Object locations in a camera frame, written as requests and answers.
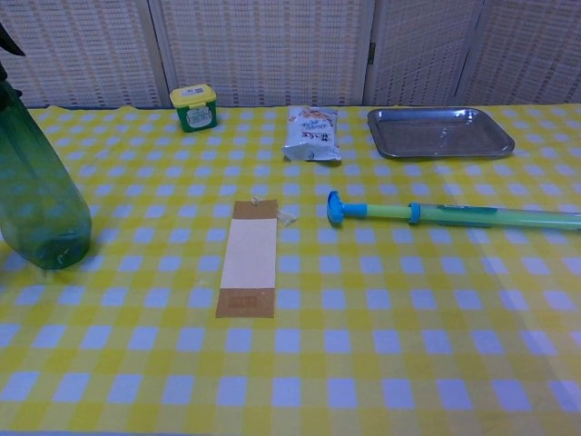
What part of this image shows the green spray bottle black nozzle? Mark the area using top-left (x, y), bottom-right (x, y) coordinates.
top-left (0, 22), bottom-right (93, 272)

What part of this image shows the white snack bag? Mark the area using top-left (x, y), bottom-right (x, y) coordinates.
top-left (281, 105), bottom-right (342, 164)

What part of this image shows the yellow green lidded tub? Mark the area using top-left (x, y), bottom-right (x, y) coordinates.
top-left (169, 84), bottom-right (219, 134)

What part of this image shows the yellow checkered tablecloth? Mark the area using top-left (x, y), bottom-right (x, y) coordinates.
top-left (0, 104), bottom-right (581, 436)

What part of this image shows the green blue water squirter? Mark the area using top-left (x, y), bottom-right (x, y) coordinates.
top-left (327, 190), bottom-right (581, 233)

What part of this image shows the rectangular metal tray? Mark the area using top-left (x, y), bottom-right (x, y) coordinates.
top-left (366, 106), bottom-right (516, 161)

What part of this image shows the woven folding screen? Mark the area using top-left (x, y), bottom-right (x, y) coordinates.
top-left (0, 0), bottom-right (581, 111)

